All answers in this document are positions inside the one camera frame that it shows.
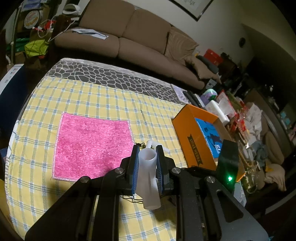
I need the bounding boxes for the yellow checkered tablecloth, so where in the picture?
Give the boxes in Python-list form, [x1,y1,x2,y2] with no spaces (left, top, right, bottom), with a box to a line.
[5,77,186,237]

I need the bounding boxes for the orange cardboard box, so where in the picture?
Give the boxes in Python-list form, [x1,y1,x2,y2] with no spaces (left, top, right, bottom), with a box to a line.
[172,104,245,182]

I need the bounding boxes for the black remote control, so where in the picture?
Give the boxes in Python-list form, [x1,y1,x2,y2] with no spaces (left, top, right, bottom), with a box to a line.
[183,90,203,108]

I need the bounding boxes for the brown cushion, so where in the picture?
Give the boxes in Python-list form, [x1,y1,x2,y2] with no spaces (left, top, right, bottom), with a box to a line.
[185,56,222,84]

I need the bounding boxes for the wicker basket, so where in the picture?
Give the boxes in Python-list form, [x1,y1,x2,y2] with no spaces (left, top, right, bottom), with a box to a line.
[233,131,261,171]

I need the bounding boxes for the white PVC fitting pile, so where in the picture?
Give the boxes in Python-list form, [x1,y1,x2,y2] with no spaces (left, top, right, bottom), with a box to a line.
[145,140,170,153]

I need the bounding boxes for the white tissue box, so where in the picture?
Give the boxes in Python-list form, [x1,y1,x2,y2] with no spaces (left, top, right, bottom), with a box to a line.
[205,100,230,126]

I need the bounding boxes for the white PVC pipe fitting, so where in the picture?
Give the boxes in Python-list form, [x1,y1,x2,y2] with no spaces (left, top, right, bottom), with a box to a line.
[135,148,161,210]

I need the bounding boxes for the brown sofa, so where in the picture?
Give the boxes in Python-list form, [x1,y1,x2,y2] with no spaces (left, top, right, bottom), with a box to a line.
[54,1,205,89]

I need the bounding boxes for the black zigzag wire headband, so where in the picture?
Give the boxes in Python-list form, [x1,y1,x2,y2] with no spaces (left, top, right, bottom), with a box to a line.
[125,145,161,210]

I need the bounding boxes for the dark blue long box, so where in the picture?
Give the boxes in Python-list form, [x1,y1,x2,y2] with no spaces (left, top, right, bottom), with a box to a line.
[1,64,28,120]

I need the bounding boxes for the pink microfiber cloth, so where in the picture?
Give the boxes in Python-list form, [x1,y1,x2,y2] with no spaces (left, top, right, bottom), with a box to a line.
[52,113,134,182]

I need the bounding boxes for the green bag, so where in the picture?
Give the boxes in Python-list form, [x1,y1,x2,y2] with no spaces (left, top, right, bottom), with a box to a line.
[24,40,49,59]

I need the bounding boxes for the purple game controller card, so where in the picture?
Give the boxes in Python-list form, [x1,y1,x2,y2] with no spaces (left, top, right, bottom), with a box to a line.
[171,84,191,104]

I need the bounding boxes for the red box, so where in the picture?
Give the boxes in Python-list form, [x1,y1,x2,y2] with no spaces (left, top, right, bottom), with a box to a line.
[203,49,224,66]

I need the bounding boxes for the papers on sofa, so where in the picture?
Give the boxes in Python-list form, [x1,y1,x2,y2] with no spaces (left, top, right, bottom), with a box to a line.
[72,28,109,40]

